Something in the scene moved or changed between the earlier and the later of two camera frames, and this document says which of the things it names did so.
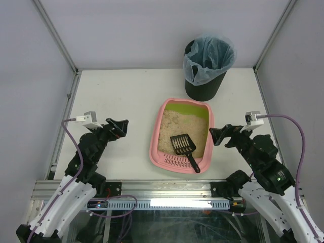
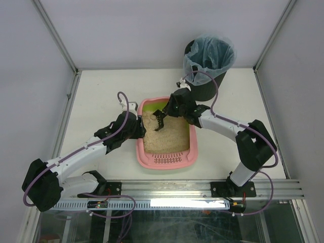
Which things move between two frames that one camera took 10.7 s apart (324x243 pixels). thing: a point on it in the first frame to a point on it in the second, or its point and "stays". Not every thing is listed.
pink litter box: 174,163 to 183,161
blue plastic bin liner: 210,56 stays
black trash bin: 204,92 stays
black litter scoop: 184,144 to 160,116
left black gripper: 109,128 to 139,127
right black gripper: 228,132 to 165,111
